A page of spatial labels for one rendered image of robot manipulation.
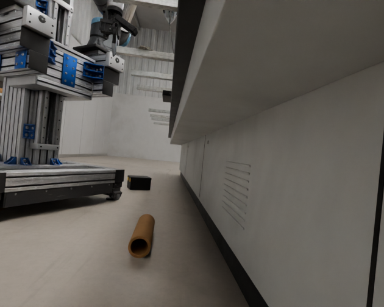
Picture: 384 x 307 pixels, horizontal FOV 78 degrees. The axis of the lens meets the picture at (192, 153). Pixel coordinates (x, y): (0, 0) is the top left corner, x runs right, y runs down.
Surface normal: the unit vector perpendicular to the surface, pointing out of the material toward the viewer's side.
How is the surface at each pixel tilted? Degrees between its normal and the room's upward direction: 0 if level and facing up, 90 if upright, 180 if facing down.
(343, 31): 180
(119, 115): 90
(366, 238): 90
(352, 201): 90
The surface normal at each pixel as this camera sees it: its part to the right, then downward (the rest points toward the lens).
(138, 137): 0.06, 0.00
